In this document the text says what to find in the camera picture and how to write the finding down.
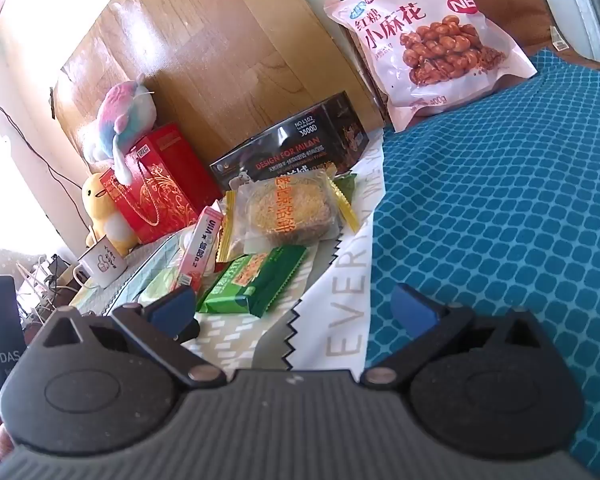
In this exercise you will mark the red gift box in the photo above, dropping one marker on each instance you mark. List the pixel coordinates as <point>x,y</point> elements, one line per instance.
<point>170,180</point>

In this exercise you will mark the pastel pink blue plush toy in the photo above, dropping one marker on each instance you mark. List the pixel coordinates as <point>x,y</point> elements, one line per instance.
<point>125,110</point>

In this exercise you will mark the pink stick snack box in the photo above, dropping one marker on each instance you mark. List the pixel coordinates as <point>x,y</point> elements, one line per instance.
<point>202,245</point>

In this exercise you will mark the yellow duck plush toy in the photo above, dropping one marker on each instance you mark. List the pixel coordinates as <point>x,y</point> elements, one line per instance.
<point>100,200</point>

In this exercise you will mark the clear pastry packet yellow edges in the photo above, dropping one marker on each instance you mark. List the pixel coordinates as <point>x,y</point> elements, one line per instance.
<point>290,205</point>

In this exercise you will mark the large pink snack bag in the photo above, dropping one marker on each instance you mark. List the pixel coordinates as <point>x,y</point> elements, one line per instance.
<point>430,35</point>

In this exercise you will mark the white enamel mug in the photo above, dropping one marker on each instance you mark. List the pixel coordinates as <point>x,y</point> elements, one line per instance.
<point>105,265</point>

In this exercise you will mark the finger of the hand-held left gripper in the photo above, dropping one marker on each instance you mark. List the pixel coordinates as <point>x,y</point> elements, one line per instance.
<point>190,332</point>

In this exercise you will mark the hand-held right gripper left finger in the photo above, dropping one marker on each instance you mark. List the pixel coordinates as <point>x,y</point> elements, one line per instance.
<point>172,307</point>

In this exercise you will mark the light green snack packet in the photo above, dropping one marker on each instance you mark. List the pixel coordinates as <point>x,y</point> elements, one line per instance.
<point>346,187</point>

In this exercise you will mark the wooden headboard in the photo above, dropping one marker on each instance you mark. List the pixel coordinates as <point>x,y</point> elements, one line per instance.
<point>220,60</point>

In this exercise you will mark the teal patterned blanket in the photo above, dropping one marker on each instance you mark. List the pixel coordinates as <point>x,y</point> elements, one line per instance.
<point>505,210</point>

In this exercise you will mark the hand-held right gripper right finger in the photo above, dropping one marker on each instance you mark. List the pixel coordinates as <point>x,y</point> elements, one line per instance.
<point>412,310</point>

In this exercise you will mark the black printed cardboard box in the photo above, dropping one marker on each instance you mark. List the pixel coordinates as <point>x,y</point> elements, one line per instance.
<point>300,145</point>

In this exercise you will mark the green snack packet orange picture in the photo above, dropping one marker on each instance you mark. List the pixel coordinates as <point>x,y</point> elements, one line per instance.
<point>250,285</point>

